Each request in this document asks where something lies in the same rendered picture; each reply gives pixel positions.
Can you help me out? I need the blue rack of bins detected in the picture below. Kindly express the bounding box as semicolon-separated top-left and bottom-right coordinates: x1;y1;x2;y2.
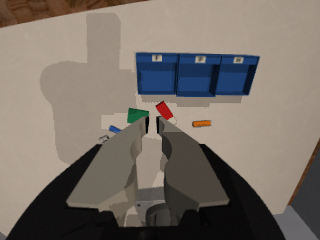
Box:
136;52;260;97

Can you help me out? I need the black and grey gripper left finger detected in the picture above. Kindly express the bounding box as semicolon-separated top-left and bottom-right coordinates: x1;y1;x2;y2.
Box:
6;116;149;240

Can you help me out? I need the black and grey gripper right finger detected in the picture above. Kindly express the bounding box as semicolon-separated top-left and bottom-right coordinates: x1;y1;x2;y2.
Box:
156;116;286;240

